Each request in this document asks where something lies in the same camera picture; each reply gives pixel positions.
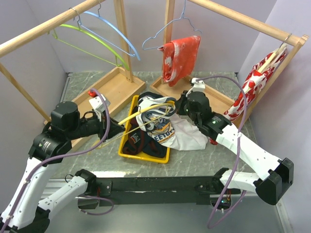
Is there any right wooden clothes rack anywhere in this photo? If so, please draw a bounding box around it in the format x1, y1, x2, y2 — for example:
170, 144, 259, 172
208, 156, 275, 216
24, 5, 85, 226
150, 0, 309, 117

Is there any wooden clothes rack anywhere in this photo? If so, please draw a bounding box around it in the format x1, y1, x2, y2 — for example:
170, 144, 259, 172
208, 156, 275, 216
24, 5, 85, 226
0, 0, 147, 152
150, 0, 309, 117

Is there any wooden hanger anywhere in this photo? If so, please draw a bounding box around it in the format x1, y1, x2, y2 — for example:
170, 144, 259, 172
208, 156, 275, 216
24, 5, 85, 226
257, 45, 287, 73

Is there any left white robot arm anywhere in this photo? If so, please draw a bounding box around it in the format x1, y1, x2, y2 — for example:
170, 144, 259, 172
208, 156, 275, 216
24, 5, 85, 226
0, 101, 125, 233

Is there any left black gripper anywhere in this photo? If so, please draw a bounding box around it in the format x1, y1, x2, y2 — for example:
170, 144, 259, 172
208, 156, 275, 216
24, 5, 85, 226
67, 107, 126, 141

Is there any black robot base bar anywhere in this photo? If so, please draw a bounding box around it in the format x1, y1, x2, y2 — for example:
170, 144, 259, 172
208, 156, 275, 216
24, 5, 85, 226
68, 173, 241, 211

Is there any white graphic tank top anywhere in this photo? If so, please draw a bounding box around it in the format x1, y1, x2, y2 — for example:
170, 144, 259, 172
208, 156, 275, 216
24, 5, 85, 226
136, 106, 208, 151

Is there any orange tie-dye garment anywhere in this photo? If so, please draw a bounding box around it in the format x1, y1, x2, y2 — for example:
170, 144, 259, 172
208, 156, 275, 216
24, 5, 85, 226
158, 35, 201, 87

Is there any dark navy garment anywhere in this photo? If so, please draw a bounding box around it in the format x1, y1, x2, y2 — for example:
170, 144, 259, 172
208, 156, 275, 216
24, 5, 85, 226
121, 91, 167, 159

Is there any left wooden clothes rack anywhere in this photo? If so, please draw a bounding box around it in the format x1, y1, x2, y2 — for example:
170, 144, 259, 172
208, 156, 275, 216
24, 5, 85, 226
0, 0, 147, 152

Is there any blue plastic hanger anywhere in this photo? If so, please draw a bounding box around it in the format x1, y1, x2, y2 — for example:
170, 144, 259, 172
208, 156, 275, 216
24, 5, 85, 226
77, 11, 141, 61

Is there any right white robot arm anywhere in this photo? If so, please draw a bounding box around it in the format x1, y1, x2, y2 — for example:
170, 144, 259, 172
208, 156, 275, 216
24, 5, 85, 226
175, 91, 294, 205

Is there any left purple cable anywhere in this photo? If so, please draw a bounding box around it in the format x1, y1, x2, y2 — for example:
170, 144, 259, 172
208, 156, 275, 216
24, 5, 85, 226
3, 88, 110, 225

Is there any red floral white garment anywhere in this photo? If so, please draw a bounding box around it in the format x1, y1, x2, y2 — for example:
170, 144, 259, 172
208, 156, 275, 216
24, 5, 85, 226
224, 48, 288, 121

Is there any blue wire hanger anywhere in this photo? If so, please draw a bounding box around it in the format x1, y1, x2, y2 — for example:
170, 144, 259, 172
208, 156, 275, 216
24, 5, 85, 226
141, 0, 202, 50

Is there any yellow hanger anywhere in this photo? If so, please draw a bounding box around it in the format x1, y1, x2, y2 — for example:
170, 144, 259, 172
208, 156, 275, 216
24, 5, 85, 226
89, 103, 176, 152

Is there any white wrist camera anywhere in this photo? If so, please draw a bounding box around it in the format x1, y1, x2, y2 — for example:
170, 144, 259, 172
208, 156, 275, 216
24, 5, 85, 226
88, 90, 105, 113
186, 78, 206, 96

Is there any yellow plastic bin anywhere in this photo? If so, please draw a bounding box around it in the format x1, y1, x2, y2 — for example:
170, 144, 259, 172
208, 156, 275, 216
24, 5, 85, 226
118, 95, 174, 164

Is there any green hanger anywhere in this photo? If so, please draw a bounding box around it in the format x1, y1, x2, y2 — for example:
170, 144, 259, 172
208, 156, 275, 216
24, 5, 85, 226
52, 24, 130, 71

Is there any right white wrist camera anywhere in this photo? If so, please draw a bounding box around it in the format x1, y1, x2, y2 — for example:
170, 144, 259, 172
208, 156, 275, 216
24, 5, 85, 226
186, 78, 206, 96

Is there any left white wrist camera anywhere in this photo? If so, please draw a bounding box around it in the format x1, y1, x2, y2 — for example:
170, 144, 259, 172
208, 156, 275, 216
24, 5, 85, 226
88, 90, 105, 113

